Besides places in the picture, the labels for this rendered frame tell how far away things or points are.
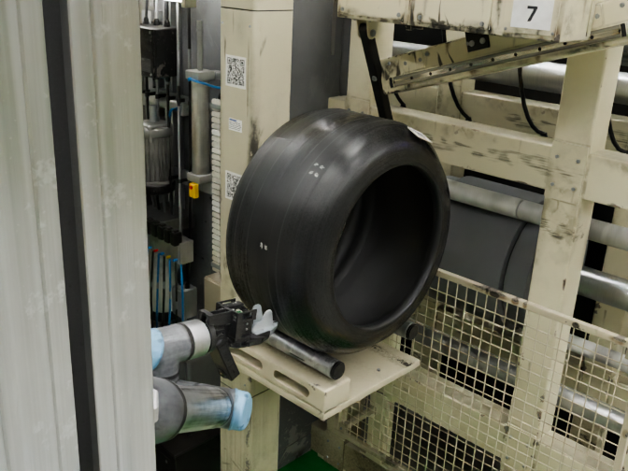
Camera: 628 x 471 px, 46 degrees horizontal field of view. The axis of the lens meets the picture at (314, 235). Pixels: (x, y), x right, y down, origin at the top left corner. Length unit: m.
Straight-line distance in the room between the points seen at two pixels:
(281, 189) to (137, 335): 1.26
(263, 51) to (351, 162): 0.41
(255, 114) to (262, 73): 0.10
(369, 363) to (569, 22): 0.94
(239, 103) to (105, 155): 1.58
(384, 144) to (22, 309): 1.37
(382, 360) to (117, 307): 1.70
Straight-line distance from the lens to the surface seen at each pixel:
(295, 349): 1.76
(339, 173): 1.51
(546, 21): 1.61
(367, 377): 1.88
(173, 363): 1.44
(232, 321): 1.52
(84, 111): 0.25
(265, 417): 2.19
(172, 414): 1.09
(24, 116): 0.24
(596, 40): 1.71
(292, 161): 1.56
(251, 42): 1.78
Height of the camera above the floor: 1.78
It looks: 21 degrees down
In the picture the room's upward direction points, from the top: 3 degrees clockwise
